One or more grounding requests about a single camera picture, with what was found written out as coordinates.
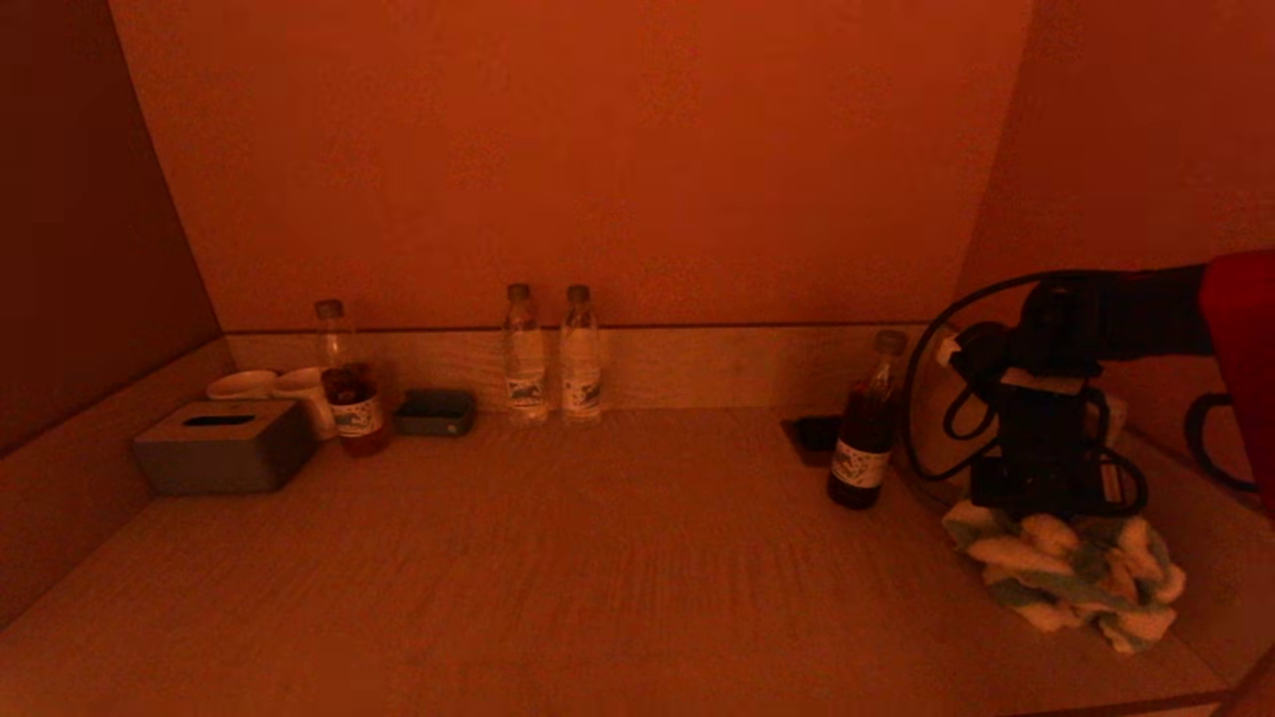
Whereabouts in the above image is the full tea bottle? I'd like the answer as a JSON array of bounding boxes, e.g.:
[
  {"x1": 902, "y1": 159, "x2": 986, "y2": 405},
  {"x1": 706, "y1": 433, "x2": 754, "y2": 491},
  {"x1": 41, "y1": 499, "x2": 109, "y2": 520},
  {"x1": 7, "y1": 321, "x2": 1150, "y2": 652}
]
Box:
[{"x1": 827, "y1": 331, "x2": 909, "y2": 511}]

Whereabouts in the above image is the white mug with handle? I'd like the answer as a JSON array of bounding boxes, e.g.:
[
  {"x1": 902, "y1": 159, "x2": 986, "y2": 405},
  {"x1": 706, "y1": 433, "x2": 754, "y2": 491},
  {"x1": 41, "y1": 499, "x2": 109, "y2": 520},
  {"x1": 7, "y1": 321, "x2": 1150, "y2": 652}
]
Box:
[{"x1": 271, "y1": 367, "x2": 338, "y2": 441}]

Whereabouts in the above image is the white electric kettle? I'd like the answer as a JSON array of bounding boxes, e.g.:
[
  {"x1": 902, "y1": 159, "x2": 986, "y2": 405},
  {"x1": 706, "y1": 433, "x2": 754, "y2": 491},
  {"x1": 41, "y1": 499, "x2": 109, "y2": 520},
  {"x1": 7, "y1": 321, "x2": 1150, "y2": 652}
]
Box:
[{"x1": 908, "y1": 349, "x2": 1129, "y2": 504}]

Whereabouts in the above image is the small teal tray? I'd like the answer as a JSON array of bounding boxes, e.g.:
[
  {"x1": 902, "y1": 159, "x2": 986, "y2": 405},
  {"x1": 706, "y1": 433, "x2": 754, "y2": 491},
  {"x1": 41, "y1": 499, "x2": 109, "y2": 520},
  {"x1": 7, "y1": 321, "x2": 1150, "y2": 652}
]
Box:
[{"x1": 393, "y1": 388, "x2": 479, "y2": 437}]

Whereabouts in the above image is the grey-blue tissue box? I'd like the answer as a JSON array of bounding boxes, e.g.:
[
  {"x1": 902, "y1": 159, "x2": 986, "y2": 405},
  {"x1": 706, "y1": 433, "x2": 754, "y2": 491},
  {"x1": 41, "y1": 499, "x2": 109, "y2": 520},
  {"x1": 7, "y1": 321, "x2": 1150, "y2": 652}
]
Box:
[{"x1": 132, "y1": 400, "x2": 322, "y2": 496}]

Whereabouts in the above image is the small dark coaster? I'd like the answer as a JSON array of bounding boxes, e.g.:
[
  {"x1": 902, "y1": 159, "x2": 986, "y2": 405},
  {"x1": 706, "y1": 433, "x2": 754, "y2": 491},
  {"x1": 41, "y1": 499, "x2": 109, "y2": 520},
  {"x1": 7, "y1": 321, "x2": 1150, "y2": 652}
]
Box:
[{"x1": 783, "y1": 416, "x2": 846, "y2": 467}]

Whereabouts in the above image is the half-full tea bottle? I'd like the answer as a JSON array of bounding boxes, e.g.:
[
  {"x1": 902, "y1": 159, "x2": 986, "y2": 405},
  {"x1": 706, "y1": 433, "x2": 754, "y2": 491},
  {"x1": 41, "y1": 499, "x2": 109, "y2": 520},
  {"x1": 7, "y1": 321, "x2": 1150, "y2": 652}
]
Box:
[{"x1": 315, "y1": 299, "x2": 394, "y2": 458}]

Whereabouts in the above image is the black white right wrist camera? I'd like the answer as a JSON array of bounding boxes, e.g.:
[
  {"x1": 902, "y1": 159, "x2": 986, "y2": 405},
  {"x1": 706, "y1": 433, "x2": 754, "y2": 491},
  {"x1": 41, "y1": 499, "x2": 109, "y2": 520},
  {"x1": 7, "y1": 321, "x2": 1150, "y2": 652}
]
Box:
[{"x1": 934, "y1": 321, "x2": 1017, "y2": 384}]

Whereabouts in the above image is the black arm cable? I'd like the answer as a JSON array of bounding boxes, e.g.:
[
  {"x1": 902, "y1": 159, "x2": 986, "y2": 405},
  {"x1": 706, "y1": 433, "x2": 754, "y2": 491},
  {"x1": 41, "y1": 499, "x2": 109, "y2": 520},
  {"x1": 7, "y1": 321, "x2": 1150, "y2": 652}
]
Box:
[{"x1": 1183, "y1": 391, "x2": 1261, "y2": 494}]

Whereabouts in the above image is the white cup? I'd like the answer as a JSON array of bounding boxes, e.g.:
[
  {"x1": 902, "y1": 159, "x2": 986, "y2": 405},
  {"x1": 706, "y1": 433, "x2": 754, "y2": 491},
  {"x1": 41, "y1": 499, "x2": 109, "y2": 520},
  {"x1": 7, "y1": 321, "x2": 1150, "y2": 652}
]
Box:
[{"x1": 206, "y1": 369, "x2": 278, "y2": 401}]

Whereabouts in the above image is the green white striped towel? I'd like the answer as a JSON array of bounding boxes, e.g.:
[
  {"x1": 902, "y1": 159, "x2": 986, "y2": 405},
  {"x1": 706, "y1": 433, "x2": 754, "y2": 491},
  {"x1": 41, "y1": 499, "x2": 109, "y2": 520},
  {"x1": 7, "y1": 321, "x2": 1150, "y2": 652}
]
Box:
[{"x1": 941, "y1": 498, "x2": 1188, "y2": 655}]

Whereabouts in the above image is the clear water bottle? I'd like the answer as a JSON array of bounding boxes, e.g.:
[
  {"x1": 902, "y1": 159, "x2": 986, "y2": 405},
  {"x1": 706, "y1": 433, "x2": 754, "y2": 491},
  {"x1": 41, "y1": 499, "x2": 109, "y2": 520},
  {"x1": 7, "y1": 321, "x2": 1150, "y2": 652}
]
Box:
[
  {"x1": 503, "y1": 284, "x2": 550, "y2": 425},
  {"x1": 561, "y1": 285, "x2": 606, "y2": 424}
]

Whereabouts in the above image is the black camera cable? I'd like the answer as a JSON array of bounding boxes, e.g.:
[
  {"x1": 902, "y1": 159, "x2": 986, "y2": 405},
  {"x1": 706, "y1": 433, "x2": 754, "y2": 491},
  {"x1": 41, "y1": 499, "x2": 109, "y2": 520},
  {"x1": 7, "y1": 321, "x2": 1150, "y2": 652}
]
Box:
[{"x1": 899, "y1": 269, "x2": 1148, "y2": 519}]

